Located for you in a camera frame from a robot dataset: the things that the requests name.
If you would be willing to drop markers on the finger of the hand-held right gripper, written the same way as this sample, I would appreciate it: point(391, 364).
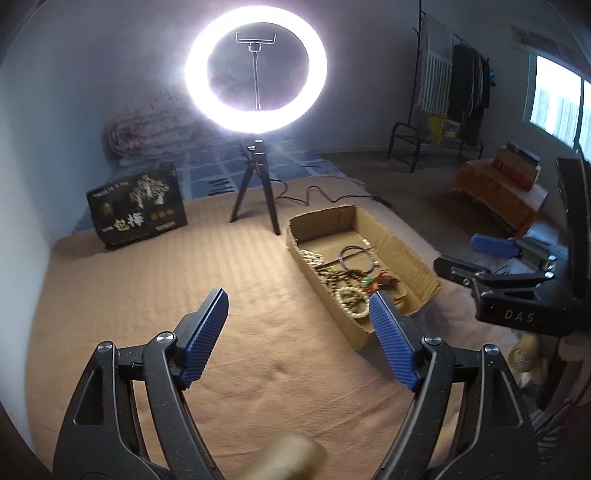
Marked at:
point(466, 272)
point(494, 246)

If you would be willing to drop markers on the orange cloth covered table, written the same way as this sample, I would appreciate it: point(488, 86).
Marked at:
point(494, 194)

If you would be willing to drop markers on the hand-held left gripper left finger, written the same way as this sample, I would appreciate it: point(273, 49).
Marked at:
point(207, 341)

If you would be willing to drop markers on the yellow box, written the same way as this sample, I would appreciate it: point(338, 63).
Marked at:
point(443, 129)

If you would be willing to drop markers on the striped grey clothing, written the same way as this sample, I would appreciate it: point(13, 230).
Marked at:
point(558, 429)

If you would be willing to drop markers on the rolled patterned quilt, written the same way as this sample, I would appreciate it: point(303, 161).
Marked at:
point(138, 134)

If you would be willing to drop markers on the black tripod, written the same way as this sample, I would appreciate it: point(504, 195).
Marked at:
point(254, 170)

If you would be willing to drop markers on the black metal shelf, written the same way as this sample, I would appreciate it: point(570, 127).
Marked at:
point(406, 147)

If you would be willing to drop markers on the black phone holder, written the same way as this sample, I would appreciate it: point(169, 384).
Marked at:
point(255, 69)

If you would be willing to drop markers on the black clothes rack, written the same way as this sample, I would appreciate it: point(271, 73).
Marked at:
point(418, 69)

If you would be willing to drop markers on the window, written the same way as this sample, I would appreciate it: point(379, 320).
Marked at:
point(554, 101)

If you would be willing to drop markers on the person's left hand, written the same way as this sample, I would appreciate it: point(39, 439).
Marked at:
point(286, 457)

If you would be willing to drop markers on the silver metal bangle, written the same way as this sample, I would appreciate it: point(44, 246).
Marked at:
point(342, 263)

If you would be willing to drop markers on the stack of brown boxes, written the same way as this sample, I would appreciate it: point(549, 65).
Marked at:
point(515, 166)

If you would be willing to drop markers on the black printed gift box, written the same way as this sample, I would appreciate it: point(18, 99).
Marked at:
point(134, 207)

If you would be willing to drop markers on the cardboard box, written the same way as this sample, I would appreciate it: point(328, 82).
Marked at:
point(401, 263)

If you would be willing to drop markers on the blue patterned bedsheet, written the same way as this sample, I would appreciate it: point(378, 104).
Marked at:
point(207, 161)

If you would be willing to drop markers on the striped hanging towel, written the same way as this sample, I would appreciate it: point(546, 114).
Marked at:
point(436, 64)

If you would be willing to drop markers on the person's right hand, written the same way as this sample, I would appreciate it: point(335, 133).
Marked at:
point(526, 357)

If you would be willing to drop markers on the dark hanging clothes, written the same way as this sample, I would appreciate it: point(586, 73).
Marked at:
point(466, 92)

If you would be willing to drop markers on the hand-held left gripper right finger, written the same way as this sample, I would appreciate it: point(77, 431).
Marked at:
point(392, 341)

